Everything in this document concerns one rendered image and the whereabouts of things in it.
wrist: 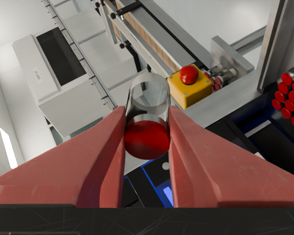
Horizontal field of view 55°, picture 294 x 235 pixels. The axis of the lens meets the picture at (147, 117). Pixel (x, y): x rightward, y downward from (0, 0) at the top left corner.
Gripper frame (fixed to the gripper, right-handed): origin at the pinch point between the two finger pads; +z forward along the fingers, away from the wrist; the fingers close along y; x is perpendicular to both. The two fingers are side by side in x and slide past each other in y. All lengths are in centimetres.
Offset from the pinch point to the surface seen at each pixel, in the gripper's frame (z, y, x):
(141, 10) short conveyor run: 89, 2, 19
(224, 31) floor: 211, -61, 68
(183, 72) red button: 42.9, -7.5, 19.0
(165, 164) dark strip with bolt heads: 26.7, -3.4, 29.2
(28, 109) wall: 555, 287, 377
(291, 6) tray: 30.6, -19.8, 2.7
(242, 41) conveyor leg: 73, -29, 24
